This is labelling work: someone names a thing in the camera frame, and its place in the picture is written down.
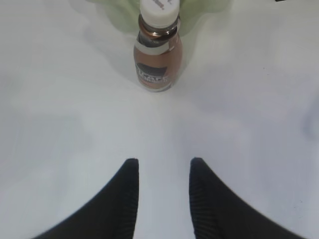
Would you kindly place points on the green wavy glass plate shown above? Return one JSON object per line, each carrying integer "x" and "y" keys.
{"x": 123, "y": 14}

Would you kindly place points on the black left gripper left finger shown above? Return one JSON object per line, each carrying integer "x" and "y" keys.
{"x": 110, "y": 214}

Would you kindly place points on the brown plastic drink bottle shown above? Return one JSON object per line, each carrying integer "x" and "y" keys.
{"x": 158, "y": 47}

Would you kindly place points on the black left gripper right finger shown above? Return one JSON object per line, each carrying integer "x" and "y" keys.
{"x": 218, "y": 213}

